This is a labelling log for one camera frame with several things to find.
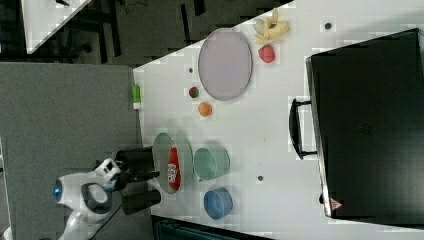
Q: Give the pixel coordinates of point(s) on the round grey plate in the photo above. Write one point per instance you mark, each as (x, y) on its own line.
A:
(225, 64)

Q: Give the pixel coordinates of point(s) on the dark red toy strawberry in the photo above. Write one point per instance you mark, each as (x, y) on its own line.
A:
(193, 92)

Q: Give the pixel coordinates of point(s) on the blue bowl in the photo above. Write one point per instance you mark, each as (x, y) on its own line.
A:
(218, 203)

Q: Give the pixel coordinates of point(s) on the black toaster oven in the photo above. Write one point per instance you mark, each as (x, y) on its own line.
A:
(367, 110)

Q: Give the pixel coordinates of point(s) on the white side table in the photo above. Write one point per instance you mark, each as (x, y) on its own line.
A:
(43, 18)

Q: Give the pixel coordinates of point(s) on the green white marker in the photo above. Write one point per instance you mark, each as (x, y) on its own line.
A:
(136, 97)

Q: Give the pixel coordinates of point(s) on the green bowl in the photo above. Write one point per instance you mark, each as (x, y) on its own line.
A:
(211, 162)

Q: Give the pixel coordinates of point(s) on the red felt ketchup bottle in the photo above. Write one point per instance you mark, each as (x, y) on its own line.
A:
(174, 175)

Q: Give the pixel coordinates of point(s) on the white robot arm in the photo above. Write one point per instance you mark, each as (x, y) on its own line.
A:
(90, 194)

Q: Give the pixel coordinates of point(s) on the peeled toy banana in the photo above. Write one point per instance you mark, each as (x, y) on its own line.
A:
(270, 29)

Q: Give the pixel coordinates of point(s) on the orange toy fruit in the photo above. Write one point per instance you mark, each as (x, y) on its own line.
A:
(205, 109)

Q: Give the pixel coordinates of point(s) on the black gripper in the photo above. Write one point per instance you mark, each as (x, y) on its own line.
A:
(137, 166)

